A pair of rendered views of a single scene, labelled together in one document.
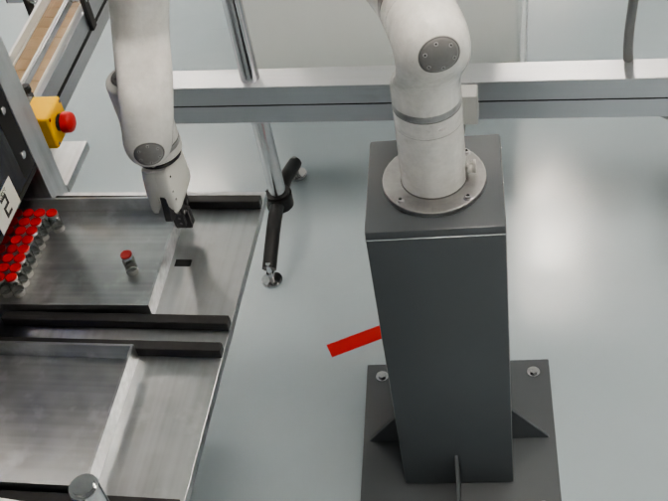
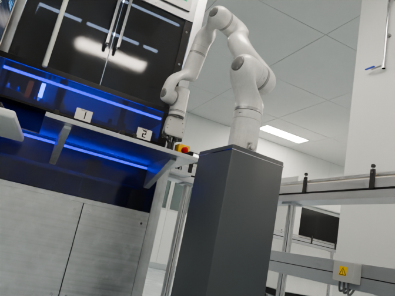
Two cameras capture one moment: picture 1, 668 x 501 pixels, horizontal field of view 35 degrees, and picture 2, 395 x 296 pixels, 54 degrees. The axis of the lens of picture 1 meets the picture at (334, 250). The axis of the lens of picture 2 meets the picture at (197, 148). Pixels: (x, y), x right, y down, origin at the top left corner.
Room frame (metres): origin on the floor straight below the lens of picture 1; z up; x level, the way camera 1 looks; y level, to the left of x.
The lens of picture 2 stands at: (0.34, -1.27, 0.47)
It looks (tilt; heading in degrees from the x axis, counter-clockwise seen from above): 14 degrees up; 51
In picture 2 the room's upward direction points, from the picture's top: 12 degrees clockwise
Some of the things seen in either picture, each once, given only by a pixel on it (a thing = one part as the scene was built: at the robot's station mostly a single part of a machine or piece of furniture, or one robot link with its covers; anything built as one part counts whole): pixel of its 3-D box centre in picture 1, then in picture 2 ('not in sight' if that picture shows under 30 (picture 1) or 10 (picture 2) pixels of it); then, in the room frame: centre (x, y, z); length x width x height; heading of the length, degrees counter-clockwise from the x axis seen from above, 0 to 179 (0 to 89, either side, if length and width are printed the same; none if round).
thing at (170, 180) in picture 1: (166, 172); (174, 126); (1.40, 0.25, 1.03); 0.10 x 0.07 x 0.11; 164
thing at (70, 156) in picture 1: (46, 166); (176, 172); (1.68, 0.53, 0.87); 0.14 x 0.13 x 0.02; 74
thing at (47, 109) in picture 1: (42, 122); (181, 151); (1.65, 0.49, 1.00); 0.08 x 0.07 x 0.07; 74
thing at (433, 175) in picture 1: (430, 142); (244, 135); (1.43, -0.21, 0.95); 0.19 x 0.19 x 0.18
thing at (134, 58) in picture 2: not in sight; (149, 52); (1.33, 0.57, 1.51); 0.43 x 0.01 x 0.59; 164
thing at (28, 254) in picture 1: (30, 251); not in sight; (1.40, 0.53, 0.90); 0.18 x 0.02 x 0.05; 165
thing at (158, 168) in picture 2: not in sight; (158, 174); (1.44, 0.35, 0.80); 0.34 x 0.03 x 0.13; 74
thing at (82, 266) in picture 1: (78, 254); not in sight; (1.38, 0.45, 0.90); 0.34 x 0.26 x 0.04; 75
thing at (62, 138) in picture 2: not in sight; (59, 146); (0.96, 0.49, 0.80); 0.34 x 0.03 x 0.13; 74
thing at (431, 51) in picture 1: (426, 55); (247, 84); (1.40, -0.21, 1.16); 0.19 x 0.12 x 0.24; 4
